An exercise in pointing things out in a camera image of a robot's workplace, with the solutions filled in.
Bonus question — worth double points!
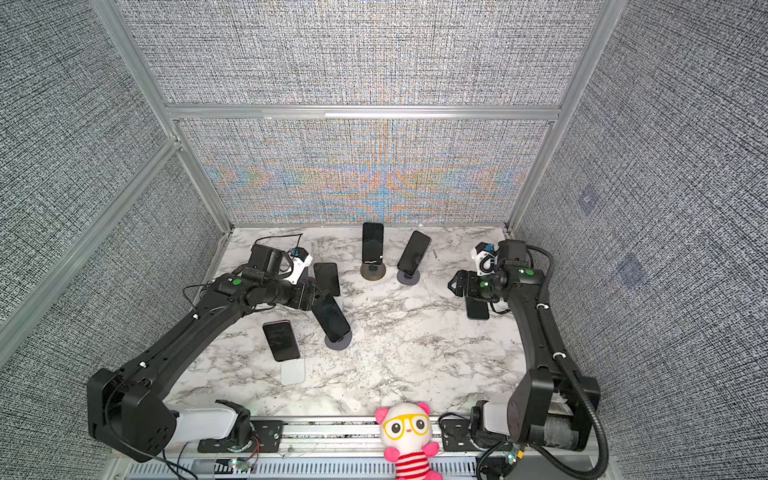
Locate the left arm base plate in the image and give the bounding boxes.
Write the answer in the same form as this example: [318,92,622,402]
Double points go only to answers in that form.
[197,420,285,454]

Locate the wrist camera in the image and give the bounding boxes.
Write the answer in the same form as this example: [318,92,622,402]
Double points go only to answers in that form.
[471,242,497,276]
[287,247,313,285]

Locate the white flat phone stand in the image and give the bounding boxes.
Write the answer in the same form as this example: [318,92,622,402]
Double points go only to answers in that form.
[280,358,306,386]

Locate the pink white plush toy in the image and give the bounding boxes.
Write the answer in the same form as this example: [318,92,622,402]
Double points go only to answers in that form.
[375,402,443,480]

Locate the grey round back stand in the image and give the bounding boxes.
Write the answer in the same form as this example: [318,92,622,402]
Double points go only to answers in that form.
[396,270,420,286]

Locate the phone with pink edge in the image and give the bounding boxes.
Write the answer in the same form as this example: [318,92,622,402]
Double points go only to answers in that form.
[262,320,301,363]

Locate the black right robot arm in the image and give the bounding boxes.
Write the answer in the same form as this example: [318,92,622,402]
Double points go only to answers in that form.
[448,240,601,451]

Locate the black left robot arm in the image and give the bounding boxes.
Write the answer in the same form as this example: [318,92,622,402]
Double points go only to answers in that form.
[86,243,324,462]

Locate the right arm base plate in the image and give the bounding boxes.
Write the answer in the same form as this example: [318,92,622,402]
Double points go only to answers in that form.
[438,416,482,453]

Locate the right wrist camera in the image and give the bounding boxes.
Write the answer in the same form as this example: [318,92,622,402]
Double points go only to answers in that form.
[471,242,497,276]

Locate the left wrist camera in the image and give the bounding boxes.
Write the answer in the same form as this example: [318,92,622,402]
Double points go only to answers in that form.
[287,247,313,285]

